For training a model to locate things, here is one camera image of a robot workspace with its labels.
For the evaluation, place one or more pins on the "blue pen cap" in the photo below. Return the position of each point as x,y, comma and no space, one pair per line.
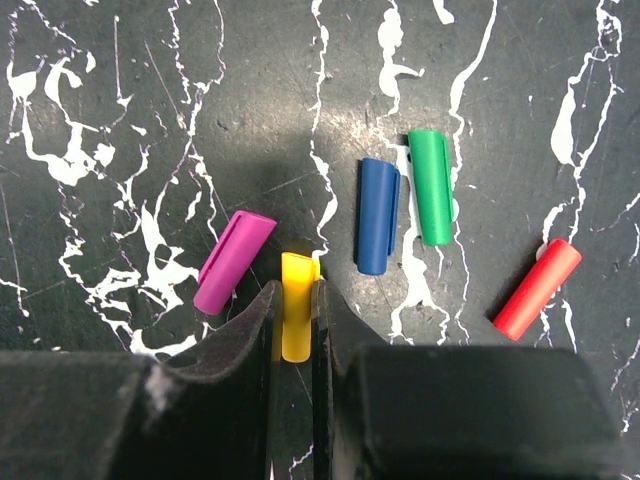
378,211

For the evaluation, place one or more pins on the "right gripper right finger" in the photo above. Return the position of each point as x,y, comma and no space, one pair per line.
383,411

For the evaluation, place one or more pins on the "yellow pen cap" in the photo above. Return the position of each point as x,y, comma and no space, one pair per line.
299,273

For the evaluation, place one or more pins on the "purple pen cap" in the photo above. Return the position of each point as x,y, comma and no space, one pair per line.
230,259

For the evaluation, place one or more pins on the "red pen cap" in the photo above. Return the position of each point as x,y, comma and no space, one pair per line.
548,274

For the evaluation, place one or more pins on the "green pen cap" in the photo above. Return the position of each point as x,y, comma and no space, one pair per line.
432,183

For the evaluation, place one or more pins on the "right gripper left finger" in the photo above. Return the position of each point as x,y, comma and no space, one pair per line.
201,414

